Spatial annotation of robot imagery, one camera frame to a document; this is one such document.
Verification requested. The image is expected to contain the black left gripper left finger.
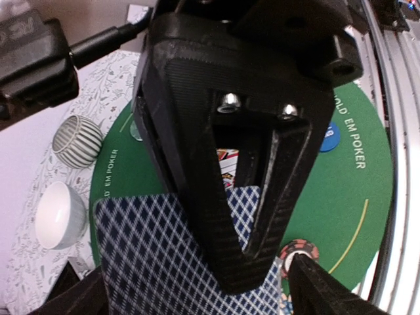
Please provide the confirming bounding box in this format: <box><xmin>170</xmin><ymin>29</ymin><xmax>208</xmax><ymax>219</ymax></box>
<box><xmin>31</xmin><ymin>267</ymin><xmax>108</xmax><ymax>314</ymax></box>

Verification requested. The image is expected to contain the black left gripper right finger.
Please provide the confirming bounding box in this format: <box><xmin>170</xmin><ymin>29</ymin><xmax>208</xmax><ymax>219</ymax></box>
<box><xmin>288</xmin><ymin>255</ymin><xmax>385</xmax><ymax>315</ymax></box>

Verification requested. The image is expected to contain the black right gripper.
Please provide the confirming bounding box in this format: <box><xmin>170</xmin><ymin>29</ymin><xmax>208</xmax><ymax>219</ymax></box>
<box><xmin>154</xmin><ymin>1</ymin><xmax>363</xmax><ymax>95</ymax></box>

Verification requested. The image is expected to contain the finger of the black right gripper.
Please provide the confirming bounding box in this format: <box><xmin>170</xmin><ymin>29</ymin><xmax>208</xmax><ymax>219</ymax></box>
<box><xmin>133</xmin><ymin>14</ymin><xmax>334</xmax><ymax>294</ymax></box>

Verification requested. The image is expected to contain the red black poker chip stack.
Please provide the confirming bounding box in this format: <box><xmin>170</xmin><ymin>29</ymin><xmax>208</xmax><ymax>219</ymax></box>
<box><xmin>279</xmin><ymin>239</ymin><xmax>320</xmax><ymax>280</ymax></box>

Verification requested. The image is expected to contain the face-up king card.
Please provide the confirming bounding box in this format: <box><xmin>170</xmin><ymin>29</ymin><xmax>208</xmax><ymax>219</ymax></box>
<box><xmin>217</xmin><ymin>148</ymin><xmax>239</xmax><ymax>177</ymax></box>

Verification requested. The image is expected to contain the grey playing card deck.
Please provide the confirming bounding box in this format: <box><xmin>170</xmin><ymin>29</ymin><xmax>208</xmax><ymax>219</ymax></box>
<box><xmin>93</xmin><ymin>194</ymin><xmax>280</xmax><ymax>314</ymax></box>

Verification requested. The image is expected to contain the blue small blind button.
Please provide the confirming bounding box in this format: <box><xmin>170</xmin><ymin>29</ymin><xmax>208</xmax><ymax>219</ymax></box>
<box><xmin>320</xmin><ymin>122</ymin><xmax>341</xmax><ymax>153</ymax></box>

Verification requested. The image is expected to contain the clear acrylic dealer button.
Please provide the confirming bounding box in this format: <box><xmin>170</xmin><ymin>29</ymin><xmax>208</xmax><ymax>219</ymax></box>
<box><xmin>129</xmin><ymin>121</ymin><xmax>142</xmax><ymax>142</ymax></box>

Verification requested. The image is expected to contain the blue poker chips pile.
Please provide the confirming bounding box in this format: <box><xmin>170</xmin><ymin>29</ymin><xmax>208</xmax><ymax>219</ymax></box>
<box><xmin>279</xmin><ymin>293</ymin><xmax>293</xmax><ymax>315</ymax></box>

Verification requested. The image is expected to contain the aluminium poker chip case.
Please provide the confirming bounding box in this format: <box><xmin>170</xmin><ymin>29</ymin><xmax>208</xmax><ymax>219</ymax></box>
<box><xmin>46</xmin><ymin>257</ymin><xmax>85</xmax><ymax>302</ymax></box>

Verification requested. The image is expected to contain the white ceramic bowl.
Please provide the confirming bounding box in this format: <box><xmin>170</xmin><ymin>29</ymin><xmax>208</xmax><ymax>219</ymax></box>
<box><xmin>35</xmin><ymin>181</ymin><xmax>88</xmax><ymax>250</ymax></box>

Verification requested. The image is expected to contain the round green poker mat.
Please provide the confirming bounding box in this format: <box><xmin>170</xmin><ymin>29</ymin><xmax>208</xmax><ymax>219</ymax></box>
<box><xmin>89</xmin><ymin>83</ymin><xmax>393</xmax><ymax>289</ymax></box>

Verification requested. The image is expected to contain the floral white tablecloth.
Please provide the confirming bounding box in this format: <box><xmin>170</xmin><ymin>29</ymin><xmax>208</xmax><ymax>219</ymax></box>
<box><xmin>4</xmin><ymin>51</ymin><xmax>161</xmax><ymax>314</ymax></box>

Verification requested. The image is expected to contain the striped grey ceramic cup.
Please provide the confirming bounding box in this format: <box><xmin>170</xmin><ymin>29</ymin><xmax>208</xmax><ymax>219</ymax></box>
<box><xmin>52</xmin><ymin>115</ymin><xmax>103</xmax><ymax>169</ymax></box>

